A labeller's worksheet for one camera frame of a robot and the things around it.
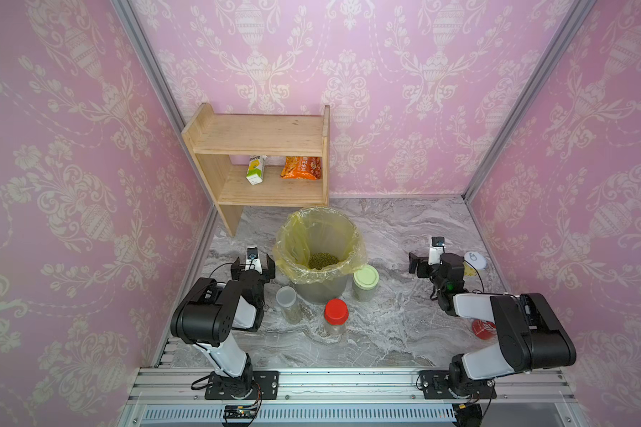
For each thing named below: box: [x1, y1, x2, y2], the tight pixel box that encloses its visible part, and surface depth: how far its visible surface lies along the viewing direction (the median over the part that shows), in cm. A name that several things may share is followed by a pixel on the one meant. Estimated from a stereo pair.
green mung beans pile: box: [308, 252, 340, 270], surface depth 99 cm
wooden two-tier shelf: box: [181, 102, 331, 238], surface depth 87 cm
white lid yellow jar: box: [462, 250, 488, 277], surface depth 96 cm
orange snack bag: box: [280, 155, 323, 181], surface depth 98 cm
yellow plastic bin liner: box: [272, 206, 368, 285], surface depth 81 cm
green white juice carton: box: [245, 154, 268, 186], surface depth 97 cm
